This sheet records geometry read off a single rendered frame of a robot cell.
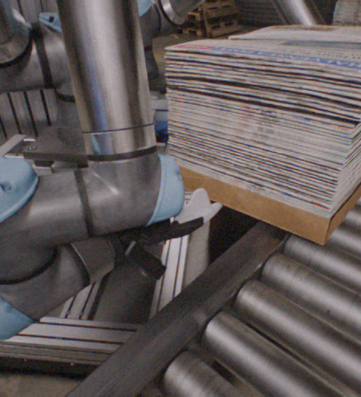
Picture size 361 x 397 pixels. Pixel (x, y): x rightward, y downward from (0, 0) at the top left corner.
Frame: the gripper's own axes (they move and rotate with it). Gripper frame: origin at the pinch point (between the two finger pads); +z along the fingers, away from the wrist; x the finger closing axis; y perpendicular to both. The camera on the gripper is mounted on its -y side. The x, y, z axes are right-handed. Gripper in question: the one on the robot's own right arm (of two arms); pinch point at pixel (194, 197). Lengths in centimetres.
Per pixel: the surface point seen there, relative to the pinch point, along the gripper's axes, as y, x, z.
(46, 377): -75, 48, -25
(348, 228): -1.2, -23.6, 7.9
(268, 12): -6, 414, 760
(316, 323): -1.5, -26.7, -11.2
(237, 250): -0.3, -13.8, -7.3
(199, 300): -0.4, -15.4, -17.3
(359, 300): -1.7, -29.1, -4.8
